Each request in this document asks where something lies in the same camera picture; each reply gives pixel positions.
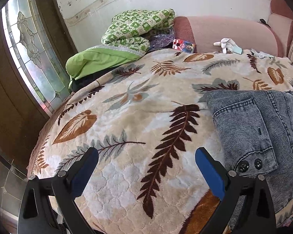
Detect green patterned quilt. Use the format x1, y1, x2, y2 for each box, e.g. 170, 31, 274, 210
101, 8, 175, 56

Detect white glove with teal cuff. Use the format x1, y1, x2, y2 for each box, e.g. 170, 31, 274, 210
213, 38, 243, 55

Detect plain green pillow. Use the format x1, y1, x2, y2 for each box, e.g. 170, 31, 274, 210
65, 46, 143, 89

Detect patterned glass door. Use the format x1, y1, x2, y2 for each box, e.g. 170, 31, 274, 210
1, 0, 72, 113

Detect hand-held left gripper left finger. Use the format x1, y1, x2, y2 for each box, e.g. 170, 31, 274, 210
18, 147, 99, 234

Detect leaf-printed beige blanket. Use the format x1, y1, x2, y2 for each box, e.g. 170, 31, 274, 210
27, 49, 293, 234

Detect grey-blue denim pants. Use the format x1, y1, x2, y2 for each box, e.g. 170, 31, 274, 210
206, 89, 293, 230

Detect pink sofa backrest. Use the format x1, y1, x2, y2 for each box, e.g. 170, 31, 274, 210
173, 0, 293, 58

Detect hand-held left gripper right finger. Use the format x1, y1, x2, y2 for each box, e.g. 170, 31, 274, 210
195, 147, 276, 234

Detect colourful printed box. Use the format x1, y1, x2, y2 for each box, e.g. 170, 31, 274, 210
173, 38, 196, 53

